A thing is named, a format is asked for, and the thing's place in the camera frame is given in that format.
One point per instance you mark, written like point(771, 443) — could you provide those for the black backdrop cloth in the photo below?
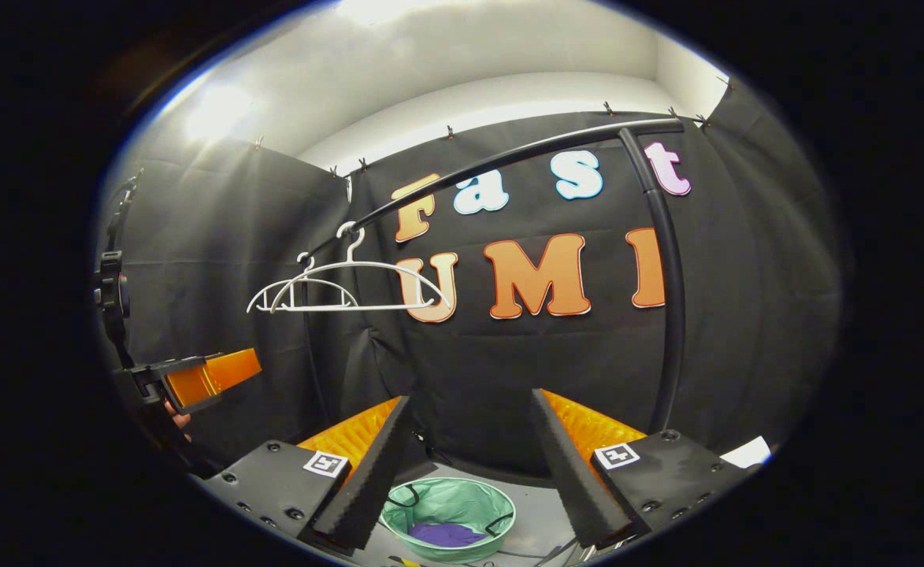
point(509, 378)

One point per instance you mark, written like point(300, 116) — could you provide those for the row of small cloth clips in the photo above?
point(450, 131)

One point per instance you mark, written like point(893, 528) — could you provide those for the large white plastic hanger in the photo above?
point(391, 307)

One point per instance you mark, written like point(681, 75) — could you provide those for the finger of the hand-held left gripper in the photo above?
point(209, 376)

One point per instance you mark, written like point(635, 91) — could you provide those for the purple ribbed jacket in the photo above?
point(446, 535)

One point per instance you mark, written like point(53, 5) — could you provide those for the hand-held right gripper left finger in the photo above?
point(371, 480)

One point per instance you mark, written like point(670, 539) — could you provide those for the small white plastic hanger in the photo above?
point(265, 293)

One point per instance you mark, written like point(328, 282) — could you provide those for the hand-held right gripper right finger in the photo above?
point(572, 480)

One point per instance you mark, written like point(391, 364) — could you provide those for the black clothes rack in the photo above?
point(666, 276)

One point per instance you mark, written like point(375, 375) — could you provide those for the green laundry hamper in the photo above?
point(446, 504)

